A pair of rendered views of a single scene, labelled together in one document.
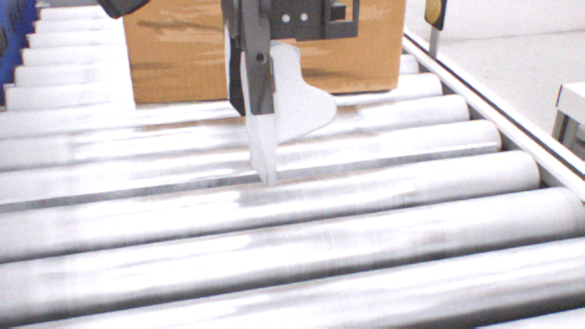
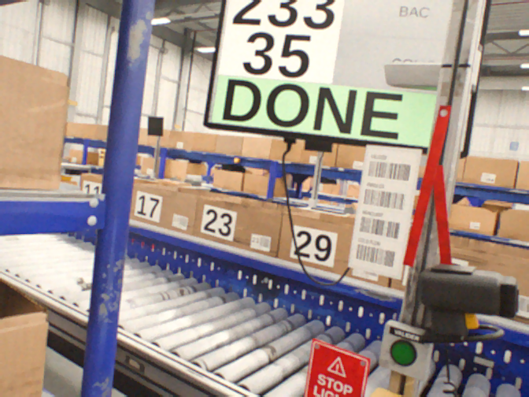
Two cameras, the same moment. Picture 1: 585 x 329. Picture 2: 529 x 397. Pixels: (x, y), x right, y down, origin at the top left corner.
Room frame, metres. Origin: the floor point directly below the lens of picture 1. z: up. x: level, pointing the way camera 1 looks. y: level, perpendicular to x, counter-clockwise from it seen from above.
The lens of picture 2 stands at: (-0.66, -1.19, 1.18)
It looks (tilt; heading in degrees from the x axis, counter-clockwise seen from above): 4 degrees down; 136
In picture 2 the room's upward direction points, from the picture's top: 8 degrees clockwise
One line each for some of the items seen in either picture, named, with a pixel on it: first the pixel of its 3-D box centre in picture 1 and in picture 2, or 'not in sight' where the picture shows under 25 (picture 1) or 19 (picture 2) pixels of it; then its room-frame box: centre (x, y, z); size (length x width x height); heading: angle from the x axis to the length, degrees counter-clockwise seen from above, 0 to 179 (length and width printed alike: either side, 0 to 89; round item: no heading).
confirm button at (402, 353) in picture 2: not in sight; (403, 352); (-0.92, -0.62, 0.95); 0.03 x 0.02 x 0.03; 13
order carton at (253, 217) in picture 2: not in sight; (256, 224); (-1.86, -0.05, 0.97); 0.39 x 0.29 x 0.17; 13
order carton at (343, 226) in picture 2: not in sight; (348, 245); (-1.48, 0.04, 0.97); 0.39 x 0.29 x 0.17; 13
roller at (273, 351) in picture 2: not in sight; (277, 350); (-1.36, -0.40, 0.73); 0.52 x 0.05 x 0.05; 103
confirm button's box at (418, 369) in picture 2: not in sight; (405, 350); (-0.92, -0.61, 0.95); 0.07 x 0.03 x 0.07; 13
